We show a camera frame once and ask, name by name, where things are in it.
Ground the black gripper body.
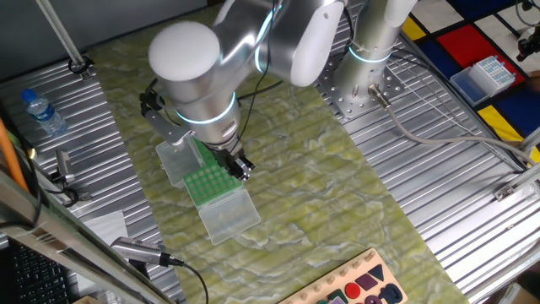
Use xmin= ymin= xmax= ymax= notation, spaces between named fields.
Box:
xmin=209 ymin=142 xmax=245 ymax=170

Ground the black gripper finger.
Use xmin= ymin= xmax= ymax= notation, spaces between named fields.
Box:
xmin=226 ymin=162 xmax=251 ymax=182
xmin=235 ymin=154 xmax=257 ymax=175

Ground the green rack pipette tip box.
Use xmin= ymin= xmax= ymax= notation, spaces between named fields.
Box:
xmin=182 ymin=163 xmax=262 ymax=247
xmin=154 ymin=137 xmax=217 ymax=189

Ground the green marble pattern mat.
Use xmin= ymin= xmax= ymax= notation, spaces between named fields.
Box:
xmin=86 ymin=6 xmax=470 ymax=304

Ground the wooden shape puzzle board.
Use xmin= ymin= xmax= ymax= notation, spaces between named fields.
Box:
xmin=276 ymin=247 xmax=409 ymax=304

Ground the teal puzzle piece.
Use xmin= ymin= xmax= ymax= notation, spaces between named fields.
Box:
xmin=327 ymin=289 xmax=349 ymax=304

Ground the black tool at right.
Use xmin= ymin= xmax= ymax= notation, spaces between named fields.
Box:
xmin=54 ymin=149 xmax=76 ymax=183

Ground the red circle puzzle piece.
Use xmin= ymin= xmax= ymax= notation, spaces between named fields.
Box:
xmin=343 ymin=281 xmax=362 ymax=300

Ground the purple square puzzle piece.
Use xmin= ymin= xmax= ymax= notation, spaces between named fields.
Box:
xmin=354 ymin=273 xmax=379 ymax=291

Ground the navy triangle puzzle piece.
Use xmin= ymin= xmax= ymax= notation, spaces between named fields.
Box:
xmin=367 ymin=263 xmax=386 ymax=282

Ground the clear water bottle blue cap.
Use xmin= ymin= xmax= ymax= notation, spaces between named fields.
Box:
xmin=20 ymin=88 xmax=68 ymax=138

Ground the navy rounded puzzle piece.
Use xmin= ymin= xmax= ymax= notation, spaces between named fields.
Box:
xmin=377 ymin=282 xmax=404 ymax=304

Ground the slim aluminium pole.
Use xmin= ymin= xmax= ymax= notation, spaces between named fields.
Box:
xmin=35 ymin=0 xmax=95 ymax=81

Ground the orange tube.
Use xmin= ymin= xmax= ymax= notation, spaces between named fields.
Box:
xmin=0 ymin=117 xmax=30 ymax=193

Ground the black keyboard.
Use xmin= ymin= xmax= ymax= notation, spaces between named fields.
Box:
xmin=7 ymin=238 xmax=73 ymax=304

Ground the red blue yellow cloth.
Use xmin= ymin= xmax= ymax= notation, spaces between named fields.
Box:
xmin=400 ymin=0 xmax=540 ymax=166

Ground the small white rack tip box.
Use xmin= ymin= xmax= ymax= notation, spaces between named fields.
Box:
xmin=449 ymin=55 xmax=516 ymax=106

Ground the aluminium extrusion bar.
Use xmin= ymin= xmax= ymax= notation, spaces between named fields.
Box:
xmin=492 ymin=162 xmax=540 ymax=202
xmin=516 ymin=126 xmax=540 ymax=155

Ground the dark robot end tool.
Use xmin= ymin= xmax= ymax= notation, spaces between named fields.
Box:
xmin=516 ymin=35 xmax=540 ymax=62

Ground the brown cardboard box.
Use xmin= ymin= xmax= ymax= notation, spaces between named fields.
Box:
xmin=497 ymin=281 xmax=540 ymax=304

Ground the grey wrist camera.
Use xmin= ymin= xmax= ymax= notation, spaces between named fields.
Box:
xmin=143 ymin=107 xmax=195 ymax=148

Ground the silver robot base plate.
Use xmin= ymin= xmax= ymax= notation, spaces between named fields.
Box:
xmin=314 ymin=51 xmax=407 ymax=124

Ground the black camera cable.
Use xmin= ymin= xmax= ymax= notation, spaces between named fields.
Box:
xmin=168 ymin=257 xmax=210 ymax=304

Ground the silver depth camera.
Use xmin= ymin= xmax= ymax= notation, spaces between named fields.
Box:
xmin=110 ymin=236 xmax=173 ymax=268

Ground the grey cable with metal plug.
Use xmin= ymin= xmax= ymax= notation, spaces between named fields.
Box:
xmin=367 ymin=83 xmax=537 ymax=166

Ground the black cable at arm base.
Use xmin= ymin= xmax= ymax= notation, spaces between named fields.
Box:
xmin=341 ymin=0 xmax=360 ymax=47

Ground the grey aluminium frame rail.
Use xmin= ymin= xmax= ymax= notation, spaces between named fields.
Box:
xmin=0 ymin=168 xmax=176 ymax=304

